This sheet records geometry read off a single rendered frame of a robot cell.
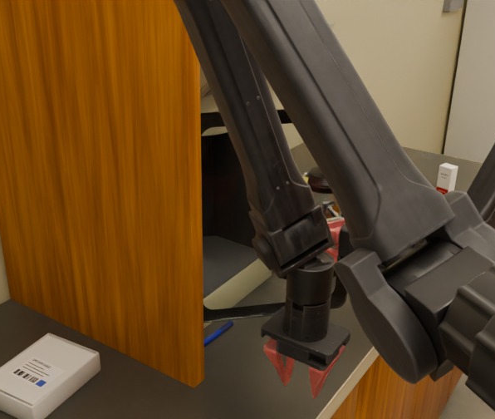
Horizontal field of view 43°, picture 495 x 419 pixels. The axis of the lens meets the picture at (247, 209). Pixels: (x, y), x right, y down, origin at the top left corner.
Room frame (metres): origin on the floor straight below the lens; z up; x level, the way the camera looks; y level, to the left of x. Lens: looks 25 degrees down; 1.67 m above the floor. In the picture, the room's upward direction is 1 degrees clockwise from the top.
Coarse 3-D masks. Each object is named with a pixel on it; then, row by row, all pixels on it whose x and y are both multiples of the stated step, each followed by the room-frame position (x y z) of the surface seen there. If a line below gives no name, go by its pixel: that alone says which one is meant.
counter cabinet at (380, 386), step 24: (384, 360) 1.13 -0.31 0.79; (360, 384) 1.02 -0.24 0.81; (384, 384) 1.15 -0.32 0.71; (408, 384) 1.32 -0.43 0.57; (432, 384) 1.55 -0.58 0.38; (456, 384) 1.87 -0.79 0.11; (360, 408) 1.04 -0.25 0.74; (384, 408) 1.17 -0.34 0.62; (408, 408) 1.35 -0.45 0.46; (432, 408) 1.60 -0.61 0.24
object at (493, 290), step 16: (464, 288) 0.32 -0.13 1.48; (480, 288) 0.32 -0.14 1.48; (464, 304) 0.32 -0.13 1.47; (480, 304) 0.31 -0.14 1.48; (448, 320) 0.32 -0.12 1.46; (464, 320) 0.31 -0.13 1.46; (480, 320) 0.30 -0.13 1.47; (448, 336) 0.31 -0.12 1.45; (464, 336) 0.30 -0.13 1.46; (480, 336) 0.29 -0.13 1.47; (448, 352) 0.32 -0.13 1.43; (464, 352) 0.30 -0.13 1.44; (480, 352) 0.28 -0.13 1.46; (464, 368) 0.31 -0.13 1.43; (480, 368) 0.28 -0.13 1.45; (480, 384) 0.28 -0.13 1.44
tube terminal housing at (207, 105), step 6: (270, 90) 1.21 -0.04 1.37; (210, 96) 1.05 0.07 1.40; (276, 96) 1.23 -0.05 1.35; (204, 102) 1.04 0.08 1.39; (210, 102) 1.05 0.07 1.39; (276, 102) 1.23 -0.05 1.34; (204, 108) 1.04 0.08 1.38; (210, 108) 1.05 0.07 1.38; (216, 108) 1.06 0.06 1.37; (276, 108) 1.23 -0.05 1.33; (204, 324) 1.03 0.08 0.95
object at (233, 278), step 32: (224, 128) 0.98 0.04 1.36; (288, 128) 1.01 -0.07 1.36; (224, 160) 0.98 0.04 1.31; (224, 192) 0.98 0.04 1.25; (320, 192) 1.02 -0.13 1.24; (224, 224) 0.98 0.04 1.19; (224, 256) 0.98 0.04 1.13; (256, 256) 1.00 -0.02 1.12; (224, 288) 0.98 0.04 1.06; (256, 288) 1.00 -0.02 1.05; (224, 320) 0.98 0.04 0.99
